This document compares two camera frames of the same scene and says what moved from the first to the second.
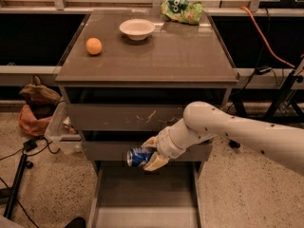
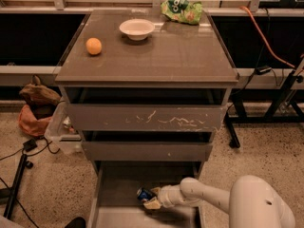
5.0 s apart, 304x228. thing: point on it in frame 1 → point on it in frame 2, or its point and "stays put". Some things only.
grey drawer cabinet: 128,73 stays put
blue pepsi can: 139,155 → 143,194
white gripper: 165,144 → 165,195
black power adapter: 262,69 stays put
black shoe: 77,222 stays put
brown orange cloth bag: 41,101 stays put
